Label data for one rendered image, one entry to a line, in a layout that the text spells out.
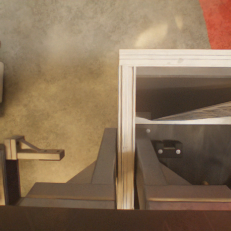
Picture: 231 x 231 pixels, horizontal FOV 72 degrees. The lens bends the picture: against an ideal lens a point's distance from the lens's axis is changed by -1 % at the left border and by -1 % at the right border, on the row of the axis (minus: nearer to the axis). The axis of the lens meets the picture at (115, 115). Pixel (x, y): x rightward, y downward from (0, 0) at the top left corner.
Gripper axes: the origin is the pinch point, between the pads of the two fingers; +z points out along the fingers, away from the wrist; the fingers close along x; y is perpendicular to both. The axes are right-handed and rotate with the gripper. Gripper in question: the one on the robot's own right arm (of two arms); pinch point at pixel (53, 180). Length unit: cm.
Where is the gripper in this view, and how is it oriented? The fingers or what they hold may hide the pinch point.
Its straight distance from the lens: 35.5
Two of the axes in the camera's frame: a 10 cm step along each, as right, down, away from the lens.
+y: -0.3, 1.1, -9.9
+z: 10.0, 0.1, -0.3
